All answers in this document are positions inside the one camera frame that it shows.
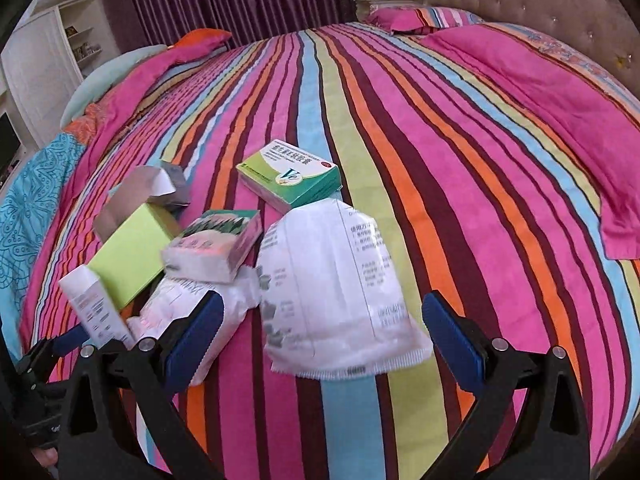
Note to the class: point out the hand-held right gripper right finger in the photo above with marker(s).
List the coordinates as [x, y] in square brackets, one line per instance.
[450, 345]

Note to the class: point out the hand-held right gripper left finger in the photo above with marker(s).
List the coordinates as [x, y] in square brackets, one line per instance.
[200, 340]

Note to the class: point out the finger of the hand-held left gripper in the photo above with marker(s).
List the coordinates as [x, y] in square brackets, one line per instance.
[70, 341]

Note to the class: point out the white narrow box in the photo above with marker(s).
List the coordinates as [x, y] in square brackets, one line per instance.
[95, 305]

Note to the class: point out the small white pink-print packet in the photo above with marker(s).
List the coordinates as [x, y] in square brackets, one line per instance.
[235, 310]

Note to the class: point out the leaf-print small box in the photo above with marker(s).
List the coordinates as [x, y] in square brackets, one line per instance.
[210, 250]

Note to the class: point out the yellow-green box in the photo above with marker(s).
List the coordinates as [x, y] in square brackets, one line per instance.
[130, 257]

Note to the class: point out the large white plastic packet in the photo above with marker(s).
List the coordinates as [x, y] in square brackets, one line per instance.
[330, 285]

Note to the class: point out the grey cardboard box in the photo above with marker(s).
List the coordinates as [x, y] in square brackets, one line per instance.
[150, 182]

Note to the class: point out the green white medicine box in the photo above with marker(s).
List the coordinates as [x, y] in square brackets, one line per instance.
[290, 172]

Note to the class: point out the person's left hand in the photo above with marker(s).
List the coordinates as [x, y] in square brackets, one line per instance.
[45, 462]

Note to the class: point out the blue patterned quilt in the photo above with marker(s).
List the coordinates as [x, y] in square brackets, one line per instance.
[30, 210]

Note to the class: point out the striped bed sheet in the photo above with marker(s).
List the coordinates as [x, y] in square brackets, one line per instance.
[400, 160]

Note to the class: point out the black television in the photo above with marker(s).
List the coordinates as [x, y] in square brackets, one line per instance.
[7, 145]

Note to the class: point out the pink blanket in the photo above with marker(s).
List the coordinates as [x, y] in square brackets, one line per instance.
[135, 95]

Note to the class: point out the pink quilt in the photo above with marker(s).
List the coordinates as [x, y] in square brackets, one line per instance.
[550, 110]

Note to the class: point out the light teal pillow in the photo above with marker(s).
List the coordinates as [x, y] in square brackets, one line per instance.
[100, 80]

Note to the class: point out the white cabinet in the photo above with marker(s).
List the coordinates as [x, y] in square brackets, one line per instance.
[35, 60]

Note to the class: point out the orange pillow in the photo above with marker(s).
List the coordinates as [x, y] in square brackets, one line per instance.
[205, 37]

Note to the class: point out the pink striped pillow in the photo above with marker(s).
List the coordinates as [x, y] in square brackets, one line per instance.
[415, 17]

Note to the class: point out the white nightstand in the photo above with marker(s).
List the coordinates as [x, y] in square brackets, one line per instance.
[370, 7]

